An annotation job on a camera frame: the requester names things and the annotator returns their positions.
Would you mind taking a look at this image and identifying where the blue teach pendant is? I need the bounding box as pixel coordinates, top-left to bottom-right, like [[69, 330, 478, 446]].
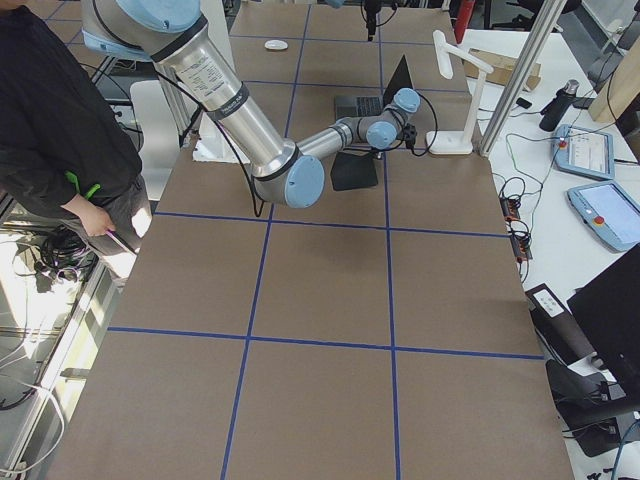
[[567, 180, 639, 252], [552, 124, 615, 180]]

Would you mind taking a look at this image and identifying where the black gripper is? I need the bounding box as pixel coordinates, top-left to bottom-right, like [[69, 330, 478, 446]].
[[364, 9, 379, 41]]

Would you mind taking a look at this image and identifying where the upper blue teach pendant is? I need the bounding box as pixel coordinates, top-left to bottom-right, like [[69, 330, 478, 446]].
[[552, 124, 615, 180]]

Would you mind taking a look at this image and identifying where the white desk lamp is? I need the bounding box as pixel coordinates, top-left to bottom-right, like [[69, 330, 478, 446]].
[[425, 29, 489, 155]]

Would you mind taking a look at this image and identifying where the orange black power strip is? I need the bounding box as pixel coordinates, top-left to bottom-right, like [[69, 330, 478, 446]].
[[499, 197, 532, 263]]

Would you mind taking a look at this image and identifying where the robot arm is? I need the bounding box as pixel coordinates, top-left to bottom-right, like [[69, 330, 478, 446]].
[[81, 0, 420, 208]]

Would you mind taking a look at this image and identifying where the aluminium frame post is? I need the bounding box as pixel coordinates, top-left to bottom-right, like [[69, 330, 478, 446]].
[[478, 0, 567, 158]]

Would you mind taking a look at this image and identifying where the black monitor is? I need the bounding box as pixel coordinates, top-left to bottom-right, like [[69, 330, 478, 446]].
[[568, 246, 639, 393]]

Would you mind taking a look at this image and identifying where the brown cardboard box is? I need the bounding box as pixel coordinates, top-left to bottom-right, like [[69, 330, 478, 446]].
[[469, 48, 541, 91]]

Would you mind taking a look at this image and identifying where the lower blue teach pendant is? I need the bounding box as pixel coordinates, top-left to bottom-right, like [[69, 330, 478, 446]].
[[567, 180, 639, 252]]

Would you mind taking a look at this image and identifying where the grey laptop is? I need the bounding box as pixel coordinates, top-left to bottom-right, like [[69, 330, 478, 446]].
[[334, 55, 413, 120]]

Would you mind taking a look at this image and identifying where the small black puck device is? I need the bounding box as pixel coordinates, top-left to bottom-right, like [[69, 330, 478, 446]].
[[516, 98, 532, 109]]

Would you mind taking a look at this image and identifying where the white computer mouse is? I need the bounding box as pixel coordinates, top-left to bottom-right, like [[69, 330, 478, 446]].
[[264, 39, 288, 51]]

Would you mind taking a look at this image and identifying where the person's hand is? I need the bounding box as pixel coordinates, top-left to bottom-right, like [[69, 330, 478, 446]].
[[66, 194, 116, 236]]

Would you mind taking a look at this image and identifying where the black water bottle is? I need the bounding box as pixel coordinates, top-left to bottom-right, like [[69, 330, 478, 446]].
[[539, 79, 580, 132]]

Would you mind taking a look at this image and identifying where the black mouse pad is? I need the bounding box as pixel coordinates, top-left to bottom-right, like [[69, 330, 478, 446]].
[[330, 152, 378, 191]]

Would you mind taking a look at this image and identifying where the red cylinder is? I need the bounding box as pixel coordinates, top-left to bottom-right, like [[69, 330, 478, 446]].
[[453, 0, 475, 44]]

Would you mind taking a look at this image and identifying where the person in black clothes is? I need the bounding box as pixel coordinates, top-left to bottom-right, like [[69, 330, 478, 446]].
[[1, 1, 151, 287]]

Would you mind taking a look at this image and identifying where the brown paper table cover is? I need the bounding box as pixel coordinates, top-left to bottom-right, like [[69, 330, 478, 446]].
[[47, 4, 576, 480]]

